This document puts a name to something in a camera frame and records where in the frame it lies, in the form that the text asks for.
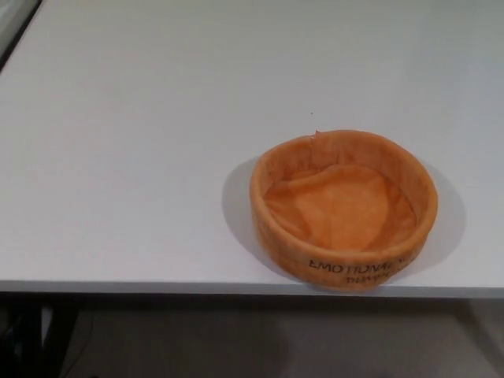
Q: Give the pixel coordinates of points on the black metal table leg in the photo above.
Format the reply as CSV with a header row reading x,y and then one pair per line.
x,y
59,334

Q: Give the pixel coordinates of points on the orange soft fabric plate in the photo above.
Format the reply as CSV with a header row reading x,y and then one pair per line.
x,y
283,252

